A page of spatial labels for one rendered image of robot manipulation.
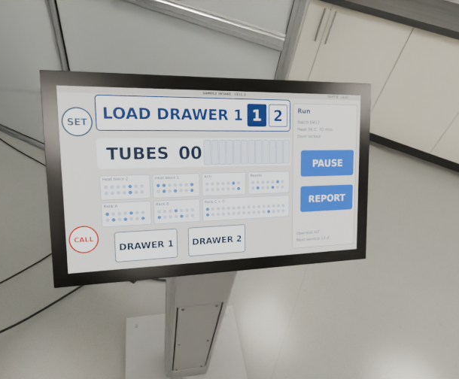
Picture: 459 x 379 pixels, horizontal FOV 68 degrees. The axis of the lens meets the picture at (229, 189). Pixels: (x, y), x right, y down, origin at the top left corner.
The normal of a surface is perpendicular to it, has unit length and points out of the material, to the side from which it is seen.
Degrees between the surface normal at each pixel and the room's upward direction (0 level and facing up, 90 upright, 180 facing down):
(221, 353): 5
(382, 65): 90
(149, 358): 5
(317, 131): 50
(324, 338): 0
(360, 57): 90
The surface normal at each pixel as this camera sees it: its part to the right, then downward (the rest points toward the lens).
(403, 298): 0.14, -0.70
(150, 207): 0.23, 0.10
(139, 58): -0.40, 0.61
